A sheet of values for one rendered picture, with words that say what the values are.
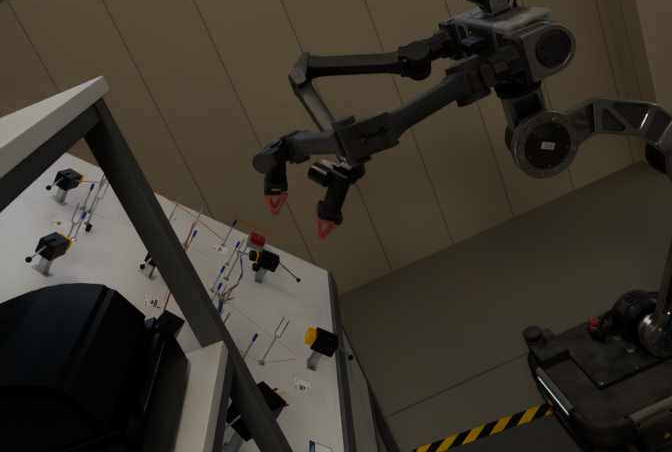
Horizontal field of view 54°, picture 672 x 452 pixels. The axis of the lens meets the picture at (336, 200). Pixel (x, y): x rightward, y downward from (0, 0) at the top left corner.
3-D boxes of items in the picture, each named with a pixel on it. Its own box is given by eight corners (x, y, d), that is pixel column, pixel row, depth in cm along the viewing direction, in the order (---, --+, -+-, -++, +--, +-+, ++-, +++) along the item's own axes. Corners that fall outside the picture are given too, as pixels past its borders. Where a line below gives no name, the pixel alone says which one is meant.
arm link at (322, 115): (301, 64, 211) (308, 86, 221) (284, 72, 211) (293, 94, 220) (364, 157, 189) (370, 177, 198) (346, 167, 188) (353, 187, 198)
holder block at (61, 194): (32, 202, 176) (43, 174, 173) (58, 194, 187) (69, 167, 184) (46, 211, 176) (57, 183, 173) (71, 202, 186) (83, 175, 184)
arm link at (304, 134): (378, 156, 149) (359, 111, 146) (356, 168, 147) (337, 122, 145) (311, 158, 188) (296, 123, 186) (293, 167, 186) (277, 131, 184)
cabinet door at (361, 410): (368, 381, 246) (329, 296, 231) (387, 497, 195) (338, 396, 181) (362, 384, 246) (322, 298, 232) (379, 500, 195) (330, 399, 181)
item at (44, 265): (8, 277, 145) (22, 243, 143) (42, 261, 156) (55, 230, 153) (25, 288, 145) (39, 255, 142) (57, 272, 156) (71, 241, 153)
